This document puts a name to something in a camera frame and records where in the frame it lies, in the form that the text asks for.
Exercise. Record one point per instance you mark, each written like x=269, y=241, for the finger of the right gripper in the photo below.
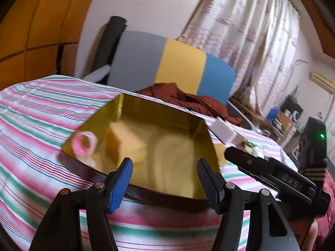
x=253, y=166

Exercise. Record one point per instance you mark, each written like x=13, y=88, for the grey yellow blue chair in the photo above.
x=140, y=59

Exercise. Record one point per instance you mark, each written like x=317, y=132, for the striped pink green tablecloth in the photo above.
x=37, y=117

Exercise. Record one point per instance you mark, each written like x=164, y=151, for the blue round object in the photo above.
x=273, y=113

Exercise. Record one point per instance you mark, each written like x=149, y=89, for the dark red jacket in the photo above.
x=169, y=92

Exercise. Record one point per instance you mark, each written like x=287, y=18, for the wooden wardrobe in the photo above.
x=40, y=38

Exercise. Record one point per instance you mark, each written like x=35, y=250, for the cream cardboard box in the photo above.
x=239, y=139

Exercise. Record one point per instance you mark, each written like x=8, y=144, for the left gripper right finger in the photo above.
x=268, y=228

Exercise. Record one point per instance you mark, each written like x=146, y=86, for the white rectangular sponge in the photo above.
x=223, y=131

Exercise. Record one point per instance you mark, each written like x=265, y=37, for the yellow sponge block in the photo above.
x=121, y=142
x=220, y=150

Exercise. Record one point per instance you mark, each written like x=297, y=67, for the person's right hand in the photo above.
x=307, y=243

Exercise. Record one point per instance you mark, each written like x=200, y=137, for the wooden side desk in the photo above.
x=260, y=122

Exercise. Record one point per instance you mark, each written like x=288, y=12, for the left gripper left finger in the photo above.
x=60, y=227

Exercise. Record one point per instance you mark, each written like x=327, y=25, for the white air conditioner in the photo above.
x=323, y=82

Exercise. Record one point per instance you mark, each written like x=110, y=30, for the gold metal tin box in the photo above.
x=175, y=141

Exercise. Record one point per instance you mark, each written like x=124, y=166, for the patterned beige curtain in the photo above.
x=257, y=38

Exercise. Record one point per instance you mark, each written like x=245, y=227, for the black rolled mat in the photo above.
x=109, y=41

